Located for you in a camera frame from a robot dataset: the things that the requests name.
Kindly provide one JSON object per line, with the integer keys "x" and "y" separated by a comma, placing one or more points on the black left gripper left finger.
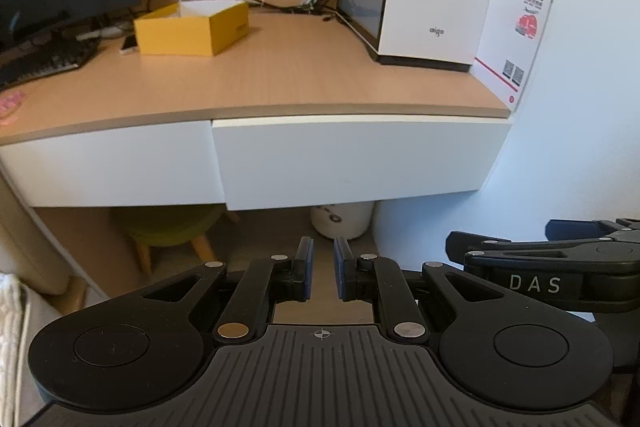
{"x": 144, "y": 347}

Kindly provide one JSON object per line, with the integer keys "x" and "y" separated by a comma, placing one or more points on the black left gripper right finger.
{"x": 500, "y": 346}

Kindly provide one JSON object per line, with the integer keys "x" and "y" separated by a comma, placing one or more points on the left white drawer front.
{"x": 164, "y": 164}

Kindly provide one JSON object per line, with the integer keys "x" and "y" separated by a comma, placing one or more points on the white round bin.
{"x": 343, "y": 220}

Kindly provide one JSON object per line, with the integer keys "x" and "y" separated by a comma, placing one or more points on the white courier envelope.
{"x": 509, "y": 44}

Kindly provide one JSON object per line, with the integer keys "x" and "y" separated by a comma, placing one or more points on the pink sticker pad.
{"x": 10, "y": 103}

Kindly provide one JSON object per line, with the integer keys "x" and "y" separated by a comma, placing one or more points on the black keyboard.
{"x": 50, "y": 59}

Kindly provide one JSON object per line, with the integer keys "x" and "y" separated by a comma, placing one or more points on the yellow cardboard box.
{"x": 192, "y": 28}

